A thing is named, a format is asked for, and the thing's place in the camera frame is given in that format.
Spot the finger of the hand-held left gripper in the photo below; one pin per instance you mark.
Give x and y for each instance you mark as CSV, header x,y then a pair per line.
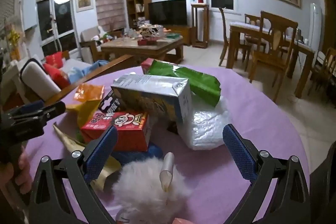
x,y
31,106
53,109

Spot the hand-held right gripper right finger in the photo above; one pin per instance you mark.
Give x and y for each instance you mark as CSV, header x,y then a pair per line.
x,y
239,153

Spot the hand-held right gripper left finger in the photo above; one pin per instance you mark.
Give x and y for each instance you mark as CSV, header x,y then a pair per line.
x,y
101,155

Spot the red cartoon snack box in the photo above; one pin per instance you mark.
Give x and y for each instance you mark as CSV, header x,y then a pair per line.
x,y
126,132

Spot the white paper trash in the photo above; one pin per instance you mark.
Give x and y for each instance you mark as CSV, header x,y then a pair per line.
x,y
207,124

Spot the grey milk carton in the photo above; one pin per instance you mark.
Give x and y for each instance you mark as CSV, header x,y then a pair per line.
x,y
157,87

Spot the person's left hand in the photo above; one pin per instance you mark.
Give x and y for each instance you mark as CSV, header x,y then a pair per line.
x,y
23,171

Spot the person's right hand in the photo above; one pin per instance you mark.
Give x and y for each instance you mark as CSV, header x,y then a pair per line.
x,y
181,221

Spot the white seat cushion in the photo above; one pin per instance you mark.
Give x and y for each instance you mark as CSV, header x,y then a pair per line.
x,y
39,79

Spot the yellow plastic wrapper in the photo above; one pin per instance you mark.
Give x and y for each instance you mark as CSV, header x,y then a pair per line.
x,y
85,111

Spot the red cushion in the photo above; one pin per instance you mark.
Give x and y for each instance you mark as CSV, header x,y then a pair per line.
x,y
53,60
56,75

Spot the gold foil wrapper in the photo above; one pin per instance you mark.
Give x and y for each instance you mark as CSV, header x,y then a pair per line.
x,y
68,141

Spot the orange plastic wrapper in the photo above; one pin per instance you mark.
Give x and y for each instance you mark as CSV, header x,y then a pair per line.
x,y
89,91

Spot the purple cloth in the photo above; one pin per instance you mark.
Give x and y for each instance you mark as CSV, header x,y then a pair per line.
x,y
262,113

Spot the black hang-tab packaging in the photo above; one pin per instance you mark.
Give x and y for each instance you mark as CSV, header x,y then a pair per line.
x,y
110,106

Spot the white fluffy ball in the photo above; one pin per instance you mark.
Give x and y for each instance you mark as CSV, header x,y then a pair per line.
x,y
141,187

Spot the light blue cloth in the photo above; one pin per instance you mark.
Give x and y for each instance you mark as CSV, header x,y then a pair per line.
x,y
86,67

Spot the blue wrapper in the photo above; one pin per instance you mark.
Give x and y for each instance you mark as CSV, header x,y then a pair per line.
x,y
155,153

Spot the clear plastic tube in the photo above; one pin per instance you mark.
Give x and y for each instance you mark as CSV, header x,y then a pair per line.
x,y
167,166

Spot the yellow flowers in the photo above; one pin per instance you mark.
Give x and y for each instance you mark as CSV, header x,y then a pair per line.
x,y
13,36

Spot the wooden armchair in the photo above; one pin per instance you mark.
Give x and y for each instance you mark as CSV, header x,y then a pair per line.
x,y
89,45

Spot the green plastic bag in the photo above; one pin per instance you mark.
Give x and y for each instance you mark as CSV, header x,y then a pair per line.
x,y
199,82

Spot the glass balcony door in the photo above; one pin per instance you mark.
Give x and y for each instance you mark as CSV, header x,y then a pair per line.
x,y
47,19

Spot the plush toys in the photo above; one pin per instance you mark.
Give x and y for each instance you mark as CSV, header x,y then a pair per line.
x,y
101,35

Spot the small red packet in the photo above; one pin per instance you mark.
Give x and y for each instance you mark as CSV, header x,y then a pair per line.
x,y
145,64

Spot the wooden chair with oval panel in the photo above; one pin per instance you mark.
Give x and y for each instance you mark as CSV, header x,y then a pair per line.
x,y
270,56

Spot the pink roller blind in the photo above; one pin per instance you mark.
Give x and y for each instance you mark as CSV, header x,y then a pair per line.
x,y
110,3

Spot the wooden dining chair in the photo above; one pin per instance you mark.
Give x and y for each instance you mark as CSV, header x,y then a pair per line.
x,y
324,66
223,29
253,19

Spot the wooden coffee table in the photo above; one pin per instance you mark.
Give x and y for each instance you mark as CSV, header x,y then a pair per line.
x,y
157,45

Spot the clutter of small household items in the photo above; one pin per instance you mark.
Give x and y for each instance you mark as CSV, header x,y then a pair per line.
x,y
149,31

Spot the wooden dining table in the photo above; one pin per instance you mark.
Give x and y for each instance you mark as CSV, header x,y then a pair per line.
x,y
244,27

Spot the wooden television cabinet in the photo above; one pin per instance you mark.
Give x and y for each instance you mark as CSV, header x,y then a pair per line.
x,y
183,32

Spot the wooden bookshelf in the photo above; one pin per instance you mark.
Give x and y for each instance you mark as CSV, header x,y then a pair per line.
x,y
137,3

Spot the black flat television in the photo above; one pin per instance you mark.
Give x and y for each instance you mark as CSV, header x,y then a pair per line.
x,y
168,12

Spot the white standing air conditioner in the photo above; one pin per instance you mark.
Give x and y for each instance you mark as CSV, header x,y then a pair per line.
x,y
316,24

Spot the tall wooden plant stand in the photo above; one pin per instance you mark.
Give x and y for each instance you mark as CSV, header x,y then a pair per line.
x,y
199,5

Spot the wooden frame sofa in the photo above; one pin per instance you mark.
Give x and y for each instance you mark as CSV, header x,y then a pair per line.
x,y
105,66

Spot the white wall cabinet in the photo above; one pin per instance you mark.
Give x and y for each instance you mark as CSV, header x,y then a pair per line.
x,y
30,11

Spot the white wall radiator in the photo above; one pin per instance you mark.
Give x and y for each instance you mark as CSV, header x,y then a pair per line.
x,y
223,27

